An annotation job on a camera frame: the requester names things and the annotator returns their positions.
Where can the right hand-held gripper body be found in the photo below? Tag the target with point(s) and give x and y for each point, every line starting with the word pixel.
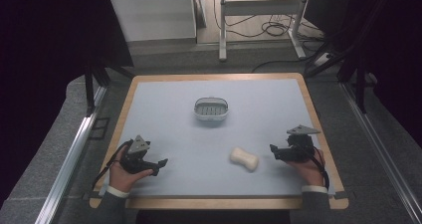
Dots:
pixel 298 147

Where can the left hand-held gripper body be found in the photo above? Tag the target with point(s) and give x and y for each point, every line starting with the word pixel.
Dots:
pixel 137 157

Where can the person's left hand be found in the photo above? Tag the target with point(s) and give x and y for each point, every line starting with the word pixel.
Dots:
pixel 121 177

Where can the person's right hand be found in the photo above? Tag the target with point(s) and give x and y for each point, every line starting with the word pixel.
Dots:
pixel 308 172

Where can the cream soap bar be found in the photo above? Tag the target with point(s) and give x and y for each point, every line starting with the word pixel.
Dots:
pixel 245 159

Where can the light blue table mat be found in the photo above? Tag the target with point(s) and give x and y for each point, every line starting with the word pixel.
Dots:
pixel 212 137

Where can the wooden table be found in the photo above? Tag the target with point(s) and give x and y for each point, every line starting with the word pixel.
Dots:
pixel 212 203

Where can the white soap dish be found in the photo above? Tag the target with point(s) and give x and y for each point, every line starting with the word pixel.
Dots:
pixel 211 109

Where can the black metal stand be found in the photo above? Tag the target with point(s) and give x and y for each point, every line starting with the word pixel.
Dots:
pixel 360 84
pixel 96 78

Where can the white power strip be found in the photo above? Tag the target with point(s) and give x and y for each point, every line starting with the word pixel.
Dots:
pixel 322 59

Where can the dark curtain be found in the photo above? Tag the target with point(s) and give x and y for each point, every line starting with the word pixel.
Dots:
pixel 391 51
pixel 49 51

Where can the white cabinet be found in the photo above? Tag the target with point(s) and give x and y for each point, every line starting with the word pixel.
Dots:
pixel 152 15

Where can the aluminium rail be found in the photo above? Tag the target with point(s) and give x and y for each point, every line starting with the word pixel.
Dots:
pixel 381 151
pixel 71 157

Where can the white desk frame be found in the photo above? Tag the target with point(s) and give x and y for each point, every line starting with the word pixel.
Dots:
pixel 262 7

